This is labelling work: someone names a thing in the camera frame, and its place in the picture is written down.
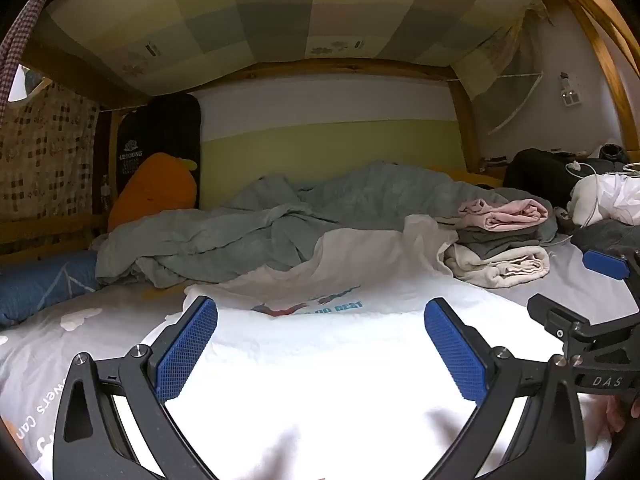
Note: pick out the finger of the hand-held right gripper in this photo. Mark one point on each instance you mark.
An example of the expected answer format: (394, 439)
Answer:
(555, 312)
(605, 262)

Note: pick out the black clothing pile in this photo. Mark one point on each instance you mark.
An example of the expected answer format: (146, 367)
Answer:
(540, 175)

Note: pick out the cream folded garment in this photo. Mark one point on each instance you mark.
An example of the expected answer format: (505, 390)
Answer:
(505, 267)

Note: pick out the red checked curtain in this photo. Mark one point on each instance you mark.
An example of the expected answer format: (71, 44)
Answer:
(20, 30)

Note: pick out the person's right hand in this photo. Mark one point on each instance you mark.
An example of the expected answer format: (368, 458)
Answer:
(616, 412)

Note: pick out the white printed t-shirt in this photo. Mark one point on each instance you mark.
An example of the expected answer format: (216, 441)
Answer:
(325, 270)

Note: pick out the grey folded garment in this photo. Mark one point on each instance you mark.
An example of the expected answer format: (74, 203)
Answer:
(495, 242)

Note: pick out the white mesh net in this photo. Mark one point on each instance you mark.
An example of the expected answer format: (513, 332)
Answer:
(520, 100)

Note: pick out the grey-green blanket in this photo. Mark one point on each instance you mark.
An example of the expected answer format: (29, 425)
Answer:
(250, 230)

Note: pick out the pastel patchwork canopy sheet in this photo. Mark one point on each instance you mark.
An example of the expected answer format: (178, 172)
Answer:
(275, 10)

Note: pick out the black printed pillow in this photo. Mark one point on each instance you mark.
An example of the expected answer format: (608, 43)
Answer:
(165, 125)

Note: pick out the brown patterned hanging cloth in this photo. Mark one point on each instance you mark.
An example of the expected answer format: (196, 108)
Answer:
(45, 150)

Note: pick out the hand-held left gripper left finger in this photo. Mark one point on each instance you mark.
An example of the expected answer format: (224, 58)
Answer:
(187, 345)

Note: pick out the dark grey garment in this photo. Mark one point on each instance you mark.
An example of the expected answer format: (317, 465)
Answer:
(605, 237)

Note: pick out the white wall socket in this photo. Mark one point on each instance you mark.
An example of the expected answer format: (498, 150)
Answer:
(570, 96)

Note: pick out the pink folded garment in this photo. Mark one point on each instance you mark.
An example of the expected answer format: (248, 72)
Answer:
(510, 215)

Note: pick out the orange carrot plush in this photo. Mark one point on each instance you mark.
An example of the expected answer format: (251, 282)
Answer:
(150, 185)

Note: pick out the blue bolster pillow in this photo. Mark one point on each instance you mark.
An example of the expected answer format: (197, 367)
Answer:
(45, 285)

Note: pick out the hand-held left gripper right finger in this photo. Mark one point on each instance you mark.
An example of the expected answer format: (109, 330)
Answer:
(455, 355)

